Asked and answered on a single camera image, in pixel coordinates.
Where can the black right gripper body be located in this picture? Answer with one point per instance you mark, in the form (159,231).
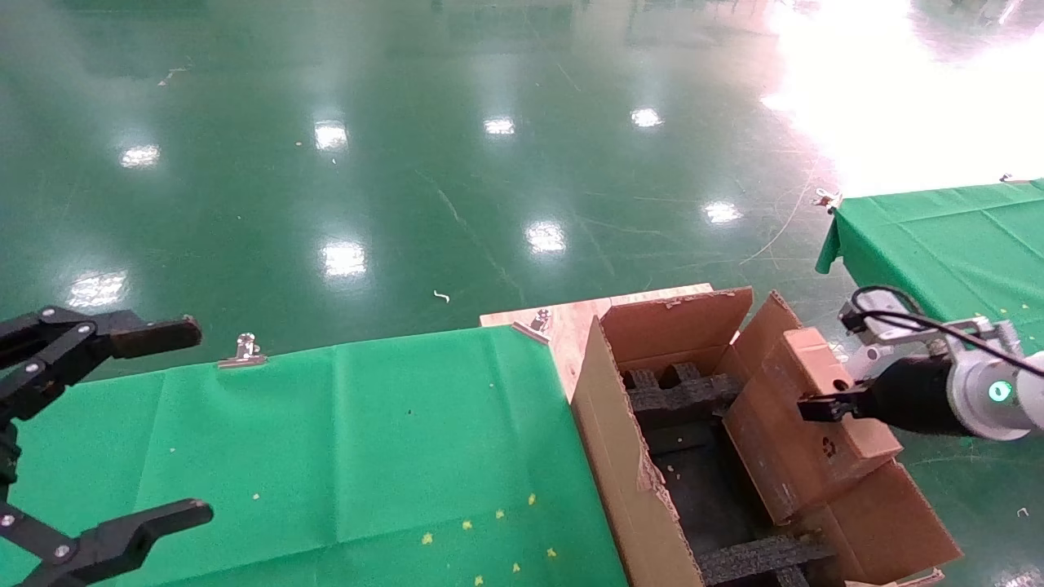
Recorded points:
(913,395)

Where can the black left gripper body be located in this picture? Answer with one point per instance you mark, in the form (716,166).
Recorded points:
(6,456)

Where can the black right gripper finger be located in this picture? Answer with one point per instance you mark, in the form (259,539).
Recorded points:
(836,406)

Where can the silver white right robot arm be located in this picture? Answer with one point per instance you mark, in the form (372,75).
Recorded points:
(975,412)

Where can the black foam block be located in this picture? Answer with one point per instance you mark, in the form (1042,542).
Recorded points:
(669,399)

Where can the small brown cardboard box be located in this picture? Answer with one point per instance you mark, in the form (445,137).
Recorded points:
(775,440)

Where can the white table leg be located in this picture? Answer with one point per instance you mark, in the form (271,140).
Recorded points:
(855,371)

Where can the green table cloth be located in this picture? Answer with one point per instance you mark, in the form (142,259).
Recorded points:
(938,253)
(326,456)

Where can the dark foam liner sheet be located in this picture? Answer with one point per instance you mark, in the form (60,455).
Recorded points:
(701,489)

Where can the large open cardboard carton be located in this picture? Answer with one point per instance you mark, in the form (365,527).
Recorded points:
(628,456)

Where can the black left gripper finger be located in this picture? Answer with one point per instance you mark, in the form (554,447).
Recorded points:
(122,534)
(122,334)

